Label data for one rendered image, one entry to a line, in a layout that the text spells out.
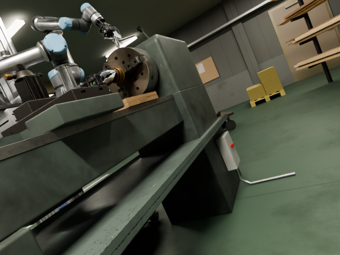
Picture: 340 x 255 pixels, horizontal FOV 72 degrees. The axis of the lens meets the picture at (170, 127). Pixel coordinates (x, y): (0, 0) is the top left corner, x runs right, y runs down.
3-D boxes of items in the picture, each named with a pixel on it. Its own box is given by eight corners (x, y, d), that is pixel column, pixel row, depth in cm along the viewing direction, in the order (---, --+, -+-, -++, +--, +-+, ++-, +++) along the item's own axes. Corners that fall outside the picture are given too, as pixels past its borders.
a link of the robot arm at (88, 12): (86, 13, 165) (90, 1, 160) (96, 23, 164) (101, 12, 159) (77, 12, 158) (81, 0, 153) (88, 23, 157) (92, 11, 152)
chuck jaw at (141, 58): (129, 67, 143) (142, 54, 137) (133, 74, 142) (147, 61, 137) (118, 68, 133) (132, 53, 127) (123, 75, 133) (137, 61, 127)
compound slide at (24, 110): (60, 113, 108) (55, 102, 107) (75, 104, 103) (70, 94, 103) (17, 123, 89) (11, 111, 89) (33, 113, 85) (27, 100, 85)
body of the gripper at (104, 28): (103, 38, 153) (91, 25, 154) (112, 39, 161) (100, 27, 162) (110, 28, 150) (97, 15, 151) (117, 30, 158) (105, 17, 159)
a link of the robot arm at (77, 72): (65, 87, 185) (34, 20, 180) (80, 84, 197) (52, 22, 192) (73, 81, 178) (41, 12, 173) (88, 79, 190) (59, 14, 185)
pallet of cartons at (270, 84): (247, 109, 573) (237, 82, 568) (252, 101, 678) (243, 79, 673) (286, 94, 533) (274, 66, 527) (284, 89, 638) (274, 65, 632)
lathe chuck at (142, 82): (124, 105, 158) (105, 60, 155) (163, 88, 144) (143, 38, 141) (116, 107, 150) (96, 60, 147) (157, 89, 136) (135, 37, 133)
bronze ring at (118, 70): (111, 71, 138) (101, 71, 130) (123, 64, 134) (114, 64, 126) (118, 85, 139) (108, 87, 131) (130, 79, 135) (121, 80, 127)
